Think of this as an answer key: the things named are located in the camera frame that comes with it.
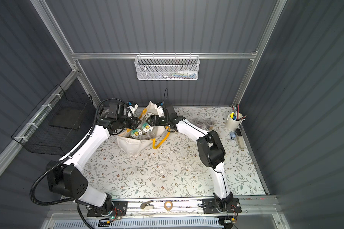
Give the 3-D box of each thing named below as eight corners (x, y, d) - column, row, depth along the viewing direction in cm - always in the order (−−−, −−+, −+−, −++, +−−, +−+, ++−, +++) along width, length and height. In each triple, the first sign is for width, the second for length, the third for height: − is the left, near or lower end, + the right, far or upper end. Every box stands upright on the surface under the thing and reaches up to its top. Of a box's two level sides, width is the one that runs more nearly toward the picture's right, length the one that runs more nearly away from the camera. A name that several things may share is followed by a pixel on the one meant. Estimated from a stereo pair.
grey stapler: (239, 149, 97) (241, 146, 93) (233, 132, 106) (235, 128, 103) (243, 149, 97) (245, 146, 93) (237, 132, 106) (239, 128, 103)
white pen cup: (225, 130, 109) (230, 118, 98) (221, 115, 118) (226, 104, 108) (240, 130, 109) (247, 118, 98) (235, 115, 118) (241, 104, 108)
